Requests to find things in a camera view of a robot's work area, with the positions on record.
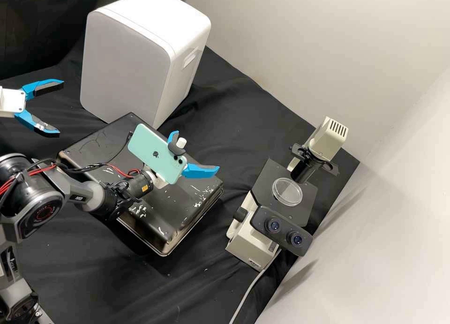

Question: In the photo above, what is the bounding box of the right wrist camera phone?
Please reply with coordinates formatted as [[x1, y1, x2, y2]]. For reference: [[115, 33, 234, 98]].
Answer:
[[127, 123, 189, 185]]

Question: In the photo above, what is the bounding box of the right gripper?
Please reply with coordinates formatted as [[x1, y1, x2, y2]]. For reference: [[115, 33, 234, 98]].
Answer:
[[145, 130, 221, 190]]

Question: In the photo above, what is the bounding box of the black tray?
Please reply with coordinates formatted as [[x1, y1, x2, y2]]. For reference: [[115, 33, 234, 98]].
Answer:
[[57, 112, 225, 257]]

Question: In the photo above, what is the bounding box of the white box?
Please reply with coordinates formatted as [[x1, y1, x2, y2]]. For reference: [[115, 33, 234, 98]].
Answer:
[[80, 0, 212, 128]]

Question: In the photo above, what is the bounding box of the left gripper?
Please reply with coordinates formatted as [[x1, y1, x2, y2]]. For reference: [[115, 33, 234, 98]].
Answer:
[[0, 79, 65, 137]]

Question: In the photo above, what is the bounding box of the petri dish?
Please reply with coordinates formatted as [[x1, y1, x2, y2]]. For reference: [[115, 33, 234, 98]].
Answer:
[[272, 177, 304, 206]]

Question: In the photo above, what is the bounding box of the grey cable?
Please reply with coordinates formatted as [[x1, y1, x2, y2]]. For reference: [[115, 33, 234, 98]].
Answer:
[[227, 267, 269, 324]]

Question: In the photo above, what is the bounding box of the cream microscope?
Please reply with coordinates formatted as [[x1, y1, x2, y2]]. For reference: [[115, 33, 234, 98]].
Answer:
[[225, 116, 351, 272]]

